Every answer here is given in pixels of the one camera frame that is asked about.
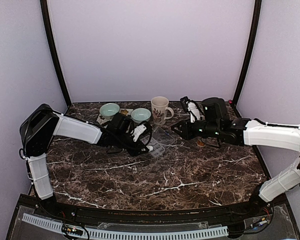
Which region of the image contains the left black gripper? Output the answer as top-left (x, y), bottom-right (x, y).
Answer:
top-left (114, 132), bottom-right (149, 157)

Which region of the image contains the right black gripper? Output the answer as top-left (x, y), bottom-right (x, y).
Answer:
top-left (171, 117), bottom-right (221, 141)

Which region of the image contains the large orange label pill bottle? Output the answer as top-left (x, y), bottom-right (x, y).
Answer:
top-left (196, 138), bottom-right (205, 148)

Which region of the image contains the clear plastic pill organizer box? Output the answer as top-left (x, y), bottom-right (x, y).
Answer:
top-left (148, 126), bottom-right (176, 158)

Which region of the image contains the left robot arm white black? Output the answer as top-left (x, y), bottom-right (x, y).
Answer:
top-left (19, 104), bottom-right (153, 218)

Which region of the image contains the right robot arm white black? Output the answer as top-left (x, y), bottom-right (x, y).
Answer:
top-left (171, 96), bottom-right (300, 217)

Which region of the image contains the square floral ceramic plate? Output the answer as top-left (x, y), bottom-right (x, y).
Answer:
top-left (96, 108), bottom-right (133, 124)

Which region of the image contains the left teal ceramic bowl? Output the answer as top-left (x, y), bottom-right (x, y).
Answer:
top-left (99, 103), bottom-right (120, 120)

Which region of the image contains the teal ceramic bowl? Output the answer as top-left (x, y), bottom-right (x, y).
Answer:
top-left (99, 103), bottom-right (120, 120)
top-left (130, 108), bottom-right (152, 124)

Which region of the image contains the right teal ceramic bowl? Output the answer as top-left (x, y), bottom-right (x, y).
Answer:
top-left (130, 108), bottom-right (152, 124)

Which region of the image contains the cream mug with coral pattern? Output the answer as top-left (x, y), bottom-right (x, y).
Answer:
top-left (150, 96), bottom-right (175, 126)

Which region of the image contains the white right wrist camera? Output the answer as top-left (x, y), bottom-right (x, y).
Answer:
top-left (180, 96), bottom-right (202, 123)

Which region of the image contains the black front rail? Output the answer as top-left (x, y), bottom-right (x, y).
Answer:
top-left (14, 193), bottom-right (291, 227)

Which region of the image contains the white slotted cable duct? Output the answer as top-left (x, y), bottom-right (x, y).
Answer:
top-left (21, 213), bottom-right (229, 240)

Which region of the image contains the right black frame post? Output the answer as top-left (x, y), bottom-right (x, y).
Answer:
top-left (232, 0), bottom-right (262, 106)

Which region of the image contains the black frame post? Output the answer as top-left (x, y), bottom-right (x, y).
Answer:
top-left (39, 0), bottom-right (72, 107)
top-left (232, 0), bottom-right (262, 106)

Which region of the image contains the left black frame post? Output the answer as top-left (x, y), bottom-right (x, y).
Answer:
top-left (39, 0), bottom-right (72, 107)

